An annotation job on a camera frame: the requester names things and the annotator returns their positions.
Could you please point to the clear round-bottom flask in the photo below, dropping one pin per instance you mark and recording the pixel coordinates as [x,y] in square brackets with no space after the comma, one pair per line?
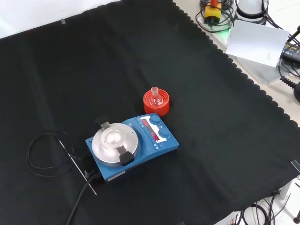
[155,90]

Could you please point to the blue-base heater with steel plate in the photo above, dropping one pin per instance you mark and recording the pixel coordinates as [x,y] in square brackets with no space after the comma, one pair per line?
[165,146]

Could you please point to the black bench cloth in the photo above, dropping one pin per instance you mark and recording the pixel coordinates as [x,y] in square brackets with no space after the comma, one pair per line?
[211,122]

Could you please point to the steel temperature probe rod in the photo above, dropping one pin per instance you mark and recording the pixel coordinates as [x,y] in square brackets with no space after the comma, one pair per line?
[77,165]

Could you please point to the yellow stop button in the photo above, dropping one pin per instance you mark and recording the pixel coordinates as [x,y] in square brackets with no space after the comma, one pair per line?
[212,10]

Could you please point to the grey tape piece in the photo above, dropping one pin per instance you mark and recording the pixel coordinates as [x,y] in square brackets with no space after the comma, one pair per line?
[63,21]

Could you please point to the pale white board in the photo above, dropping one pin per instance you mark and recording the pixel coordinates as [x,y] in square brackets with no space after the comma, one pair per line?
[255,42]

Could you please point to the black power adapter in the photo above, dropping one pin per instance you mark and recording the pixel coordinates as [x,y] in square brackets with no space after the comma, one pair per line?
[291,50]

